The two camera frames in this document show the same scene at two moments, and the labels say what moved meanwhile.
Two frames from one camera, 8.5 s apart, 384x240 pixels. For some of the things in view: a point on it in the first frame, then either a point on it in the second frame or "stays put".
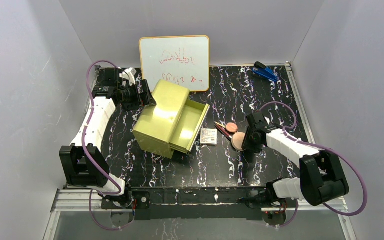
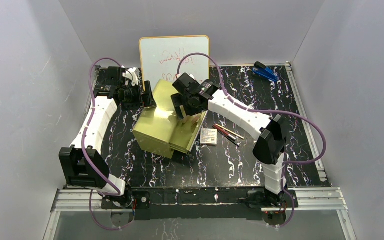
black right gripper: (249, 145) to (185, 108)
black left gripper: (144, 94) stays put
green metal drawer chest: (174, 123) stays put
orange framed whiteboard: (184, 60) stays put
